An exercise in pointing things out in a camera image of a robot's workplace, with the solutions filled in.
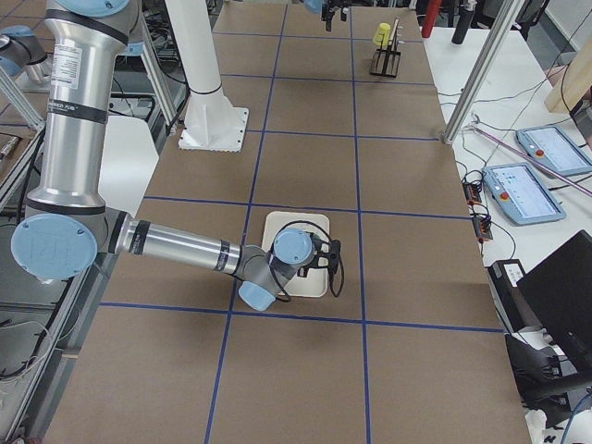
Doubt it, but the red cylinder bottle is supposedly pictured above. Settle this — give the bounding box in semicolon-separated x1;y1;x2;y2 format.
421;0;443;39

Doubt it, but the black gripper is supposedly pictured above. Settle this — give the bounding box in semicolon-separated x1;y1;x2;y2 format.
321;0;350;31
298;234;342;278

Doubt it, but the black laptop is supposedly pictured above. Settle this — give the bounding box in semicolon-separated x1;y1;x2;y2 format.
518;229;591;371

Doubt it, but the red terminal block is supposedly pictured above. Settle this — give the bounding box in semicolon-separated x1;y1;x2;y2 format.
462;181;483;205
472;214;493;243

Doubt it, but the black box with label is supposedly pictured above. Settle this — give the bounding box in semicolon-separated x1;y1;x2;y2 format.
487;259;529;332

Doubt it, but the cream rabbit print tray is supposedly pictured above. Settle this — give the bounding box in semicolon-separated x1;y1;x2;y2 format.
262;211;329;298

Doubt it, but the white plastic chair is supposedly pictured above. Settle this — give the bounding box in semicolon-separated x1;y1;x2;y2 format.
98;116;158;216

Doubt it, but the yellow plastic cup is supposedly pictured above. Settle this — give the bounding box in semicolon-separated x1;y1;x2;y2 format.
373;22;391;49

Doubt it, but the red terminal block far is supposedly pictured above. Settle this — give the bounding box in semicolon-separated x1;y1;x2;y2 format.
462;181;483;205

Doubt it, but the black cylinder bottle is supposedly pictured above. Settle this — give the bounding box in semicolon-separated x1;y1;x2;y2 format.
451;0;477;45

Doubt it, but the blue teach pendant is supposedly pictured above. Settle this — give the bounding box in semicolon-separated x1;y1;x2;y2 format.
516;125;591;177
482;163;566;226

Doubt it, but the second grey robot arm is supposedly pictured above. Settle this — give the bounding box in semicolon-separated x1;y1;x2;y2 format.
1;25;52;93

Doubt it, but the black wire cup rack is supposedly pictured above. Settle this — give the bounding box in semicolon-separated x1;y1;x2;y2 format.
369;18;401;79

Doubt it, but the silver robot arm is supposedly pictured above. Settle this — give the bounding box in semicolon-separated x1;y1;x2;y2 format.
10;1;345;312
302;0;352;32

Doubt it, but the aluminium frame post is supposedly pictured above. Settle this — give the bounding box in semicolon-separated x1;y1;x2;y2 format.
442;0;524;145

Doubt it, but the near blue teach pendant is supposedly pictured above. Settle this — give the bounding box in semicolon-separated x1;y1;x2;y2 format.
482;163;566;226

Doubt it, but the far blue teach pendant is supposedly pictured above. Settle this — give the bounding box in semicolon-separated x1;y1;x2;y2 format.
516;125;591;177

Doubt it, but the pink metal rod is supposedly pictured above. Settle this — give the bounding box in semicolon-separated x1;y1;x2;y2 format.
470;124;592;197

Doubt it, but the red terminal block near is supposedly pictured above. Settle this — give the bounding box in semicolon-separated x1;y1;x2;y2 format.
472;214;493;243

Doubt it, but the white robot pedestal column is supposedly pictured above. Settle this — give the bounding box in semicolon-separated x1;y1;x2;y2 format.
166;0;249;153

